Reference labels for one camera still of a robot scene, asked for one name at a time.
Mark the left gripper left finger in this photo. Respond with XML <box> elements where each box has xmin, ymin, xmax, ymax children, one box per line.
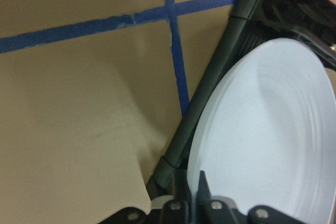
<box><xmin>99</xmin><ymin>179</ymin><xmax>192</xmax><ymax>224</ymax></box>

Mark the black dish rack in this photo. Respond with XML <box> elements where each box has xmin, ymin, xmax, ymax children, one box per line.
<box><xmin>146</xmin><ymin>0</ymin><xmax>335</xmax><ymax>199</ymax></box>

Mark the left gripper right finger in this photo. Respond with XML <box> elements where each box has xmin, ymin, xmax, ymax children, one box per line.
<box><xmin>196</xmin><ymin>171</ymin><xmax>299</xmax><ymax>223</ymax></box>

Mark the light blue plate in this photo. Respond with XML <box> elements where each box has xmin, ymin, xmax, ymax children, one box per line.
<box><xmin>187</xmin><ymin>38</ymin><xmax>335</xmax><ymax>223</ymax></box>

